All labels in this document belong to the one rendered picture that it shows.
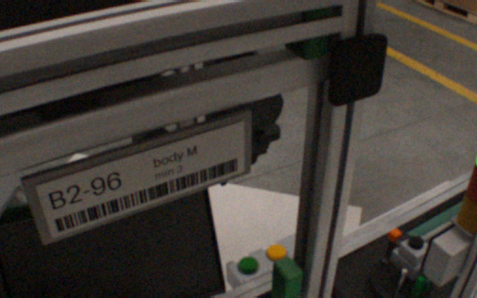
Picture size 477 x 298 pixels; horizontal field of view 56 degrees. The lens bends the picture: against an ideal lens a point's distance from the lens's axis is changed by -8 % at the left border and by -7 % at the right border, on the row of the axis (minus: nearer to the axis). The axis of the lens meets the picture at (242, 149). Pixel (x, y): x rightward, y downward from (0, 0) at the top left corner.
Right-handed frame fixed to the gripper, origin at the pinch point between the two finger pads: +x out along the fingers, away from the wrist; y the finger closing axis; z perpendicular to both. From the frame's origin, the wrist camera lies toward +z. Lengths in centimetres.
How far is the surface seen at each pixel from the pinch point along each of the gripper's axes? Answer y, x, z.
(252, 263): 6.8, 27.8, -1.4
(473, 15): 468, 115, -254
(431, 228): 50, 30, 10
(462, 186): 68, 29, 4
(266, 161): 104, 125, -143
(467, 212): 21.4, -3.8, 31.1
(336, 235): -15, -27, 42
